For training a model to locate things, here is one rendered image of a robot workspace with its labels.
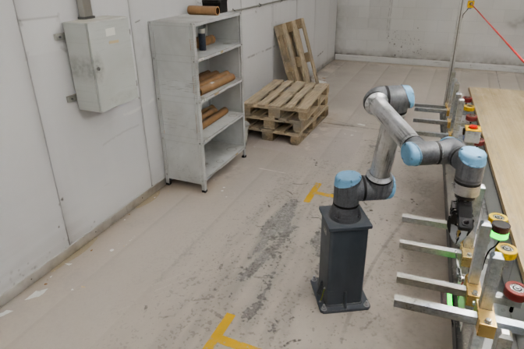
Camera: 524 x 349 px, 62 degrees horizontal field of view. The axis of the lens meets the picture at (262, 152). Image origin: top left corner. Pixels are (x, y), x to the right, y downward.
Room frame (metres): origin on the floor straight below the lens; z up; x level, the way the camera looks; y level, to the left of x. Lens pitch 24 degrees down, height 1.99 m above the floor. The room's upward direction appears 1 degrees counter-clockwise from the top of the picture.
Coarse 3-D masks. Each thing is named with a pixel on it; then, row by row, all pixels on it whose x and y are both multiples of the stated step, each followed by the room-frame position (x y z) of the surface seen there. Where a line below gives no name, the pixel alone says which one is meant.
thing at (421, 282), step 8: (400, 280) 1.35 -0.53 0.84; (408, 280) 1.34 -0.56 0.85; (416, 280) 1.33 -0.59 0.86; (424, 280) 1.33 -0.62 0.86; (432, 280) 1.33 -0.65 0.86; (440, 280) 1.33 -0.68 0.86; (432, 288) 1.31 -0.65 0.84; (440, 288) 1.30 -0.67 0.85; (448, 288) 1.29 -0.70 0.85; (456, 288) 1.28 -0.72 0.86; (464, 288) 1.28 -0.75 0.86; (464, 296) 1.27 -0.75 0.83; (496, 296) 1.24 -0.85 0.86; (504, 296) 1.24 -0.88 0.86; (504, 304) 1.23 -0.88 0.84; (512, 304) 1.22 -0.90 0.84; (520, 304) 1.21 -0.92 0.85
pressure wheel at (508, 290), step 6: (510, 282) 1.26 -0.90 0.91; (516, 282) 1.26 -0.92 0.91; (504, 288) 1.24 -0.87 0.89; (510, 288) 1.23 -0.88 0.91; (516, 288) 1.23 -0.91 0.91; (522, 288) 1.23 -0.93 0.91; (510, 294) 1.21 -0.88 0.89; (516, 294) 1.20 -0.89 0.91; (522, 294) 1.19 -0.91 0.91; (516, 300) 1.19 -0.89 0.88; (522, 300) 1.19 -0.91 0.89
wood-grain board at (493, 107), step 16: (480, 96) 3.63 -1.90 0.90; (496, 96) 3.63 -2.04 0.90; (512, 96) 3.62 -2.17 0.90; (480, 112) 3.20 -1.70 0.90; (496, 112) 3.19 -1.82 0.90; (512, 112) 3.19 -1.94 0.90; (496, 128) 2.86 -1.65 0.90; (512, 128) 2.85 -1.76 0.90; (496, 144) 2.56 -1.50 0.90; (512, 144) 2.56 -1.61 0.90; (496, 160) 2.32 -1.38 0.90; (512, 160) 2.31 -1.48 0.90; (496, 176) 2.12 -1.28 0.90; (512, 176) 2.11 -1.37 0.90; (512, 192) 1.93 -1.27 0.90; (512, 208) 1.78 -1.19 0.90; (512, 224) 1.64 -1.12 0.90; (512, 240) 1.55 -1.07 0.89
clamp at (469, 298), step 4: (468, 280) 1.31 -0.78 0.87; (464, 284) 1.33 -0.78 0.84; (468, 284) 1.29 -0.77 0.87; (472, 284) 1.29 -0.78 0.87; (476, 284) 1.29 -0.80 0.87; (468, 288) 1.27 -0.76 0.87; (472, 288) 1.27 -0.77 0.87; (476, 288) 1.27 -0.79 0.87; (480, 288) 1.27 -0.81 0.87; (468, 292) 1.25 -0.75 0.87; (480, 292) 1.25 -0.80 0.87; (468, 296) 1.24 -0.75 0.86; (472, 296) 1.23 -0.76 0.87; (476, 296) 1.23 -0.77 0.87; (468, 300) 1.24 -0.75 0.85; (472, 300) 1.23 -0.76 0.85; (468, 304) 1.23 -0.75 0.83; (472, 304) 1.23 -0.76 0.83
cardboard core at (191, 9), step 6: (192, 6) 4.23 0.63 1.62; (198, 6) 4.20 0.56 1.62; (204, 6) 4.18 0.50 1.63; (210, 6) 4.16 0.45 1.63; (216, 6) 4.14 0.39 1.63; (192, 12) 4.22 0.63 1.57; (198, 12) 4.19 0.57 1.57; (204, 12) 4.16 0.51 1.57; (210, 12) 4.14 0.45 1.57; (216, 12) 4.18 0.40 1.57
